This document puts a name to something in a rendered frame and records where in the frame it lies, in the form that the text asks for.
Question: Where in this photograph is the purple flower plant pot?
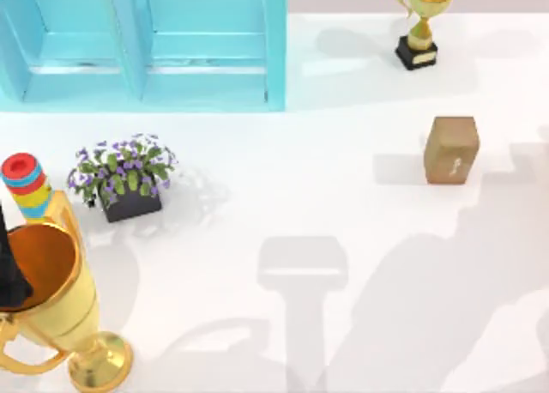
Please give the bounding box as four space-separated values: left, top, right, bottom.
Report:
66 131 180 224

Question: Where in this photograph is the light blue rack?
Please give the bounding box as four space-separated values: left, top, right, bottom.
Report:
0 0 287 113

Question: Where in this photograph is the brown box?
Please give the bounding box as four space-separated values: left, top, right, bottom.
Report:
423 116 480 185

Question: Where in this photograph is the small gold trophy black base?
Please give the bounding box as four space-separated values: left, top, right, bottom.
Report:
394 0 467 71

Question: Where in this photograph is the large gold trophy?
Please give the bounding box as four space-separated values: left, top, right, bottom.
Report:
0 190 135 393

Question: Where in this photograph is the stack of coloured rings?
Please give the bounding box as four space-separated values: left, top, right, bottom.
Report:
0 153 55 225

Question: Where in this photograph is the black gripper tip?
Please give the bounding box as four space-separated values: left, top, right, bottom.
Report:
0 199 36 313

